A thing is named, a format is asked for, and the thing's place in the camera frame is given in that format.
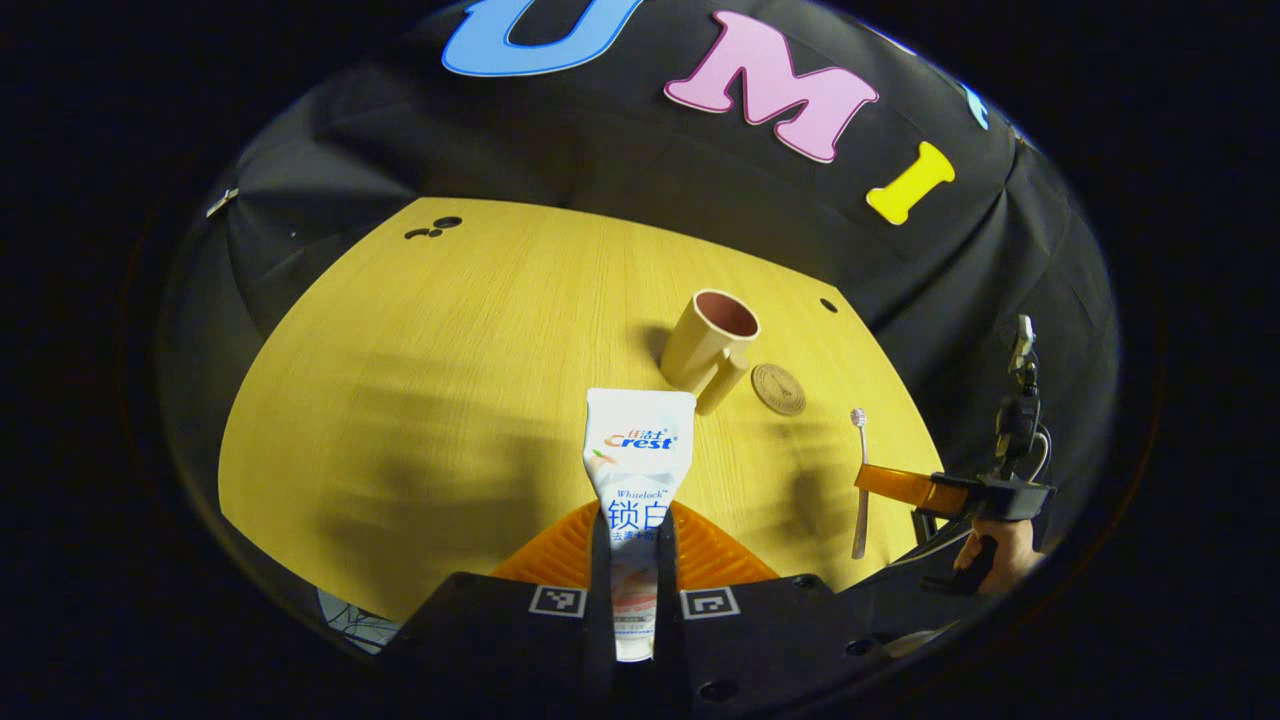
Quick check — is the beige cup with handle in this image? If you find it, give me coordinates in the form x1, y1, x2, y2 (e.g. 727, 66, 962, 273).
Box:
660, 289, 761, 416

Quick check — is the pink toothbrush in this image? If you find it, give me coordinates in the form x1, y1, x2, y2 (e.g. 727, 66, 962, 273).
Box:
850, 407, 871, 560

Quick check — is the wooden desktop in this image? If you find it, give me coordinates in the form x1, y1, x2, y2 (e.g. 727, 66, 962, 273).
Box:
218, 197, 946, 623

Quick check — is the black backdrop cloth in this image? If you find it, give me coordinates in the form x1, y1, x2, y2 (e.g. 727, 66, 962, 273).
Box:
160, 0, 1119, 561

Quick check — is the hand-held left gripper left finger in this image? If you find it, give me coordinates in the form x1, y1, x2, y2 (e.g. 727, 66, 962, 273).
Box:
380, 500, 615, 716

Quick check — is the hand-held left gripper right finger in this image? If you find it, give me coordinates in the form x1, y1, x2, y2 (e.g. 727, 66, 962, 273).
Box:
655, 500, 886, 716

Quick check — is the white toothpaste tube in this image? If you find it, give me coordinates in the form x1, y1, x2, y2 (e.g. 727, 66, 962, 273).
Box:
584, 388, 697, 663

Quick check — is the round cork coaster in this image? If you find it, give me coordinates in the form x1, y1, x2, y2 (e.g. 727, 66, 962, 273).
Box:
751, 363, 807, 417

